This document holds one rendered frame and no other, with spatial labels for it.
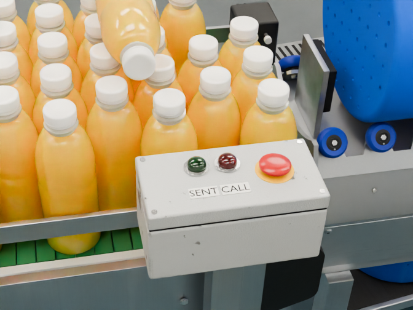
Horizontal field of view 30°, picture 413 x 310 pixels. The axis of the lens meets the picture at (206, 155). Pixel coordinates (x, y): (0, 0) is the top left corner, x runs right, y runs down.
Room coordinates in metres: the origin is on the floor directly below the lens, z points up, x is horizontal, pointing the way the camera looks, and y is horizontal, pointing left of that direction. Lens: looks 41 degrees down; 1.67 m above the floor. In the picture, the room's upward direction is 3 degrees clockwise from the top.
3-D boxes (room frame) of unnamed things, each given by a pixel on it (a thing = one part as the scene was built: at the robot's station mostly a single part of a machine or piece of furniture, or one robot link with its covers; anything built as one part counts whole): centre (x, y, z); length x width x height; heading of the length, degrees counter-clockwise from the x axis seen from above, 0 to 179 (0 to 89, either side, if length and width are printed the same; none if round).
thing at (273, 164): (0.64, -0.08, 1.11); 0.04 x 0.04 x 0.01
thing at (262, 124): (0.77, -0.08, 1.00); 0.07 x 0.07 x 0.20
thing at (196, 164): (0.64, 0.01, 1.11); 0.02 x 0.02 x 0.01
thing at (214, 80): (0.79, -0.01, 1.11); 0.04 x 0.04 x 0.02
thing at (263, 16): (1.14, -0.07, 0.95); 0.10 x 0.07 x 0.10; 13
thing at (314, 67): (0.96, -0.16, 0.99); 0.10 x 0.02 x 0.12; 13
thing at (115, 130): (0.76, 0.12, 1.00); 0.07 x 0.07 x 0.20
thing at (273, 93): (0.77, -0.08, 1.11); 0.04 x 0.04 x 0.02
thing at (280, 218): (0.63, -0.03, 1.05); 0.20 x 0.10 x 0.10; 103
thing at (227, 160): (0.65, -0.02, 1.11); 0.02 x 0.02 x 0.01
